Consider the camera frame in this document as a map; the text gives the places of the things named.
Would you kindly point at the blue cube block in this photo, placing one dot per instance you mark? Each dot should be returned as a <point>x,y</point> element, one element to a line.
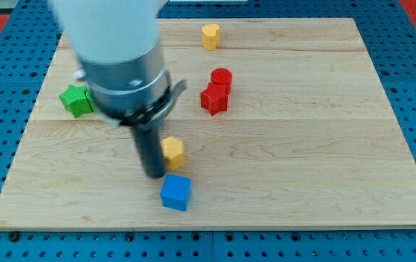
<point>175,192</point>

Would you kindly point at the green star block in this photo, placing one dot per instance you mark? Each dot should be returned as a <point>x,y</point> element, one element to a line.
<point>77,100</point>

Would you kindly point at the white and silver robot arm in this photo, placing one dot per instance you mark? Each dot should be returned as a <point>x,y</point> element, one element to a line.
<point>117,43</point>

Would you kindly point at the light wooden board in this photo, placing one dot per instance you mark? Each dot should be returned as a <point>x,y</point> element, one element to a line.
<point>309,141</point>

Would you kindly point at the yellow heart block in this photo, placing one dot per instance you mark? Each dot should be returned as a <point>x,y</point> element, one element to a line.
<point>210,36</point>

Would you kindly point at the red cylinder block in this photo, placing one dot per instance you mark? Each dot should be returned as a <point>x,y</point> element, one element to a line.
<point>222,76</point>

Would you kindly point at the yellow hexagon block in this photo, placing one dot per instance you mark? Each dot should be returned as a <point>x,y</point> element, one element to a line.
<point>173,152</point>

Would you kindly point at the red star block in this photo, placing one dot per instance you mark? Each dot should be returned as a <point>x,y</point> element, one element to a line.
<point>214,98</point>

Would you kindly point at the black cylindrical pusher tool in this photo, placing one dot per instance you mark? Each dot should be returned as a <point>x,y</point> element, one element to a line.
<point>150,151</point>

